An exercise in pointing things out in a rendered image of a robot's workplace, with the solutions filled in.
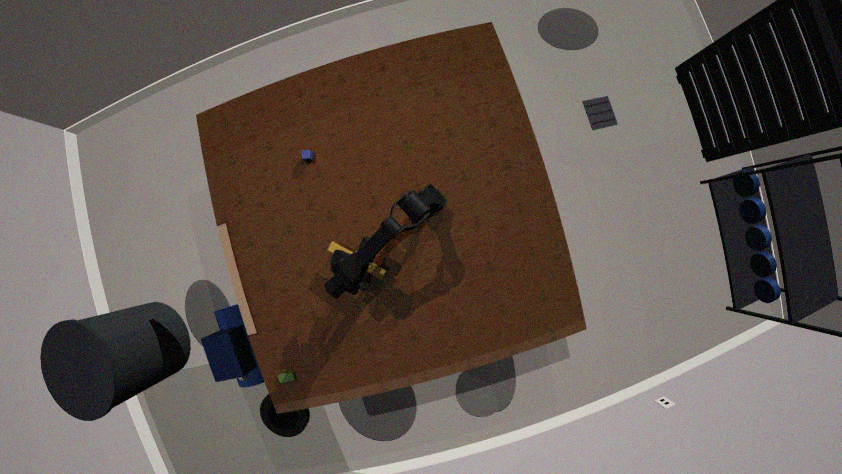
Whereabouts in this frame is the yellow bar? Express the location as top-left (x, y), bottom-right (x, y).
top-left (328, 242), bottom-right (386, 280)

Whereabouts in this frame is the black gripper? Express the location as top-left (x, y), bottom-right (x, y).
top-left (346, 237), bottom-right (376, 295)

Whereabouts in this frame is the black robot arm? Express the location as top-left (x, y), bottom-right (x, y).
top-left (324, 183), bottom-right (448, 299)

